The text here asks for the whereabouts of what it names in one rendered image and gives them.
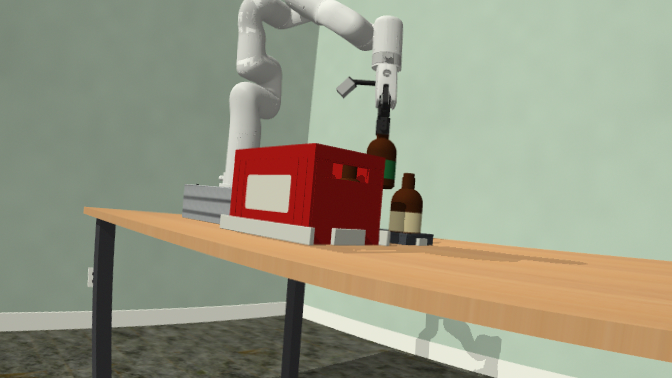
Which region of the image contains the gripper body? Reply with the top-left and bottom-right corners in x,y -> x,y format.
371,63 -> 401,110

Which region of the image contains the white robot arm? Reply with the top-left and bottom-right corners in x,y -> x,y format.
219,0 -> 403,188

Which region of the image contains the red crate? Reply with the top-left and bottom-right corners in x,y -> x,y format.
230,143 -> 386,245

